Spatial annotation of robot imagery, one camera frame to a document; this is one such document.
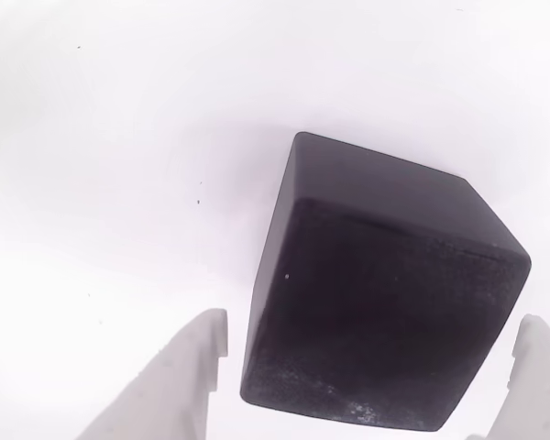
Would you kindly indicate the black cube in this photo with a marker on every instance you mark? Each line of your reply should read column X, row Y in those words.
column 371, row 298

